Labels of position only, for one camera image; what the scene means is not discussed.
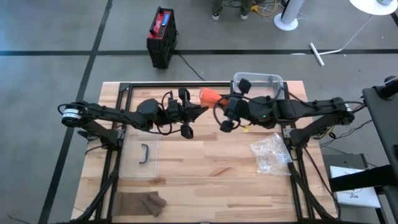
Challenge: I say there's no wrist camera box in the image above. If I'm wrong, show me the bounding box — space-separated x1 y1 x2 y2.
166 98 181 121
233 98 249 121

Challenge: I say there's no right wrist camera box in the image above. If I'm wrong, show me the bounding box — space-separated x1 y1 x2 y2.
233 98 249 121

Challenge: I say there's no black side stand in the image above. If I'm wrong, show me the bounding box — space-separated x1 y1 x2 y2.
329 76 398 224

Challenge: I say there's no yellow floor cable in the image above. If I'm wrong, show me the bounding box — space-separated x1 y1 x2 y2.
250 0 280 18

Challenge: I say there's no orange elastic bandage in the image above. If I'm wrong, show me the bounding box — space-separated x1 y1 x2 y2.
198 87 230 109

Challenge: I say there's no clear plastic bag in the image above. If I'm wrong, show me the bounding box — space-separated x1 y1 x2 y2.
249 133 294 176

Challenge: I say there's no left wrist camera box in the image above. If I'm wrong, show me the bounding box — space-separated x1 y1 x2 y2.
166 98 181 121

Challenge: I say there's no person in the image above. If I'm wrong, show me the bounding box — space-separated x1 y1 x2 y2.
211 0 254 21

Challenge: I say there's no black power cable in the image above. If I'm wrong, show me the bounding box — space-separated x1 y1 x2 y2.
174 51 206 82

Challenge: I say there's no dark grey flat panel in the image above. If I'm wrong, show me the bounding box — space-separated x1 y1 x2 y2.
322 153 369 175

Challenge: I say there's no clear lid with black handle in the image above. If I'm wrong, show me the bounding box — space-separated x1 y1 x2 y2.
119 130 162 180

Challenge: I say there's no brown cloth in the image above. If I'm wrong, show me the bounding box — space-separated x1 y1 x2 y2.
113 190 168 218

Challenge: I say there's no clear plastic bin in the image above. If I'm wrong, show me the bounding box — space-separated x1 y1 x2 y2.
232 72 285 100

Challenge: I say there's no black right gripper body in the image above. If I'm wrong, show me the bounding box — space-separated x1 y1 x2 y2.
220 78 252 133

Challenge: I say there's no red and black power station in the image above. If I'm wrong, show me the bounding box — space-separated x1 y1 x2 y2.
146 6 178 70

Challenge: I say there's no white paper sheet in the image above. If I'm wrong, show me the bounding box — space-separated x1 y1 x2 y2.
329 165 382 208

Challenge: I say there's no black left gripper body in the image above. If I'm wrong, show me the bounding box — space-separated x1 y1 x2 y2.
166 88 194 140

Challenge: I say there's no white floor lamp base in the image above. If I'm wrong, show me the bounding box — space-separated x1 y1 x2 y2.
273 0 306 32

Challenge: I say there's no white round side table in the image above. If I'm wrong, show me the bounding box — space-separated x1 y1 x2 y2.
309 0 398 67

